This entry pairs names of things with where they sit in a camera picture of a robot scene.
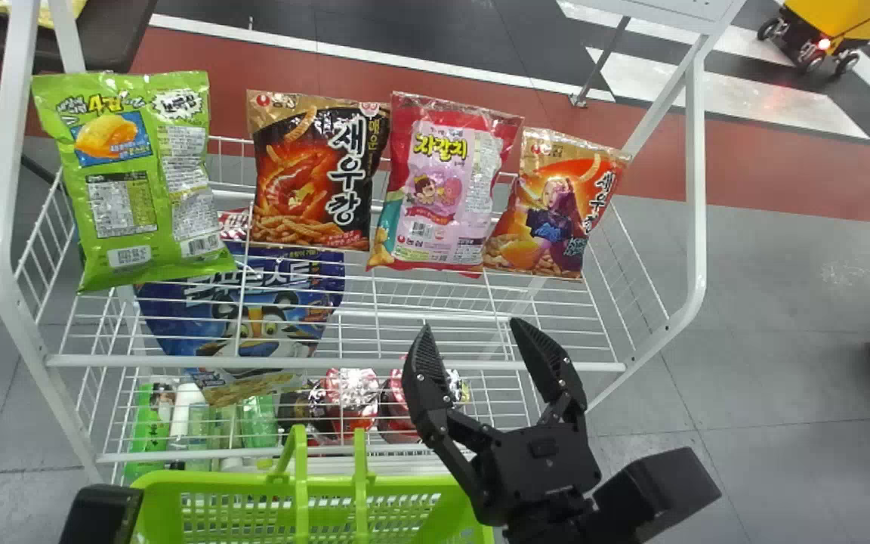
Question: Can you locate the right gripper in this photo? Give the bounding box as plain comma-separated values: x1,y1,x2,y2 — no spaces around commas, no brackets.
402,317,603,527

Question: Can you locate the red noodle cup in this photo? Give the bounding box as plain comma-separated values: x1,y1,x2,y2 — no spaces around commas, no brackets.
376,369,472,445
305,367,384,444

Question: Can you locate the orange snack packet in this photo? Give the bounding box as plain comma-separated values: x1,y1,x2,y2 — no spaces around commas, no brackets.
482,127,632,283

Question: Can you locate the red snack packet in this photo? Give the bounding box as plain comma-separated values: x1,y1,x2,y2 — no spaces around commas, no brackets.
366,91,525,276

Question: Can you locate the green bottle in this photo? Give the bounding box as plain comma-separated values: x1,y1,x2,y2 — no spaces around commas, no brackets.
125,382,178,483
241,393,282,456

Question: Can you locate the blue cereal bag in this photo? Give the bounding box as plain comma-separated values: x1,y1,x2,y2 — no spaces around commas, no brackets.
134,209,347,410

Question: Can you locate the black snack packet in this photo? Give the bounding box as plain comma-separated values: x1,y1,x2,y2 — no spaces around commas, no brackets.
245,89,391,253

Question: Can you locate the green basket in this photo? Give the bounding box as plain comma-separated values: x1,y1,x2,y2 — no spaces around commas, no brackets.
130,425,495,544

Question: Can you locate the white bottle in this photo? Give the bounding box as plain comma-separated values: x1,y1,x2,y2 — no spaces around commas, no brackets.
169,382,210,448

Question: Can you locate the green snack packet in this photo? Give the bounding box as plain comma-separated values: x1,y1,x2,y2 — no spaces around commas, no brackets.
31,70,238,295

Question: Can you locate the yellow wheeled cart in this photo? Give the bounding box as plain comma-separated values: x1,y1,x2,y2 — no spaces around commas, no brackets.
755,0,870,76

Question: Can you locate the dark side table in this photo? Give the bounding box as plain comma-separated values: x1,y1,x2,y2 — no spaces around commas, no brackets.
0,0,159,186

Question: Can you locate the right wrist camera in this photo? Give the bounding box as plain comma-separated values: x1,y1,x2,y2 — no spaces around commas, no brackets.
591,447,723,544

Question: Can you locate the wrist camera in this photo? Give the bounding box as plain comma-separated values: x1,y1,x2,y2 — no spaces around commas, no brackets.
591,447,723,544
59,484,144,544

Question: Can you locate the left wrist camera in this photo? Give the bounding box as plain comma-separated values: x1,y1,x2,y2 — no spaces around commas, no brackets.
59,484,144,544

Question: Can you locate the white wire rack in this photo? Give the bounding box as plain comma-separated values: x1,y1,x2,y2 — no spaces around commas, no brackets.
0,0,749,486

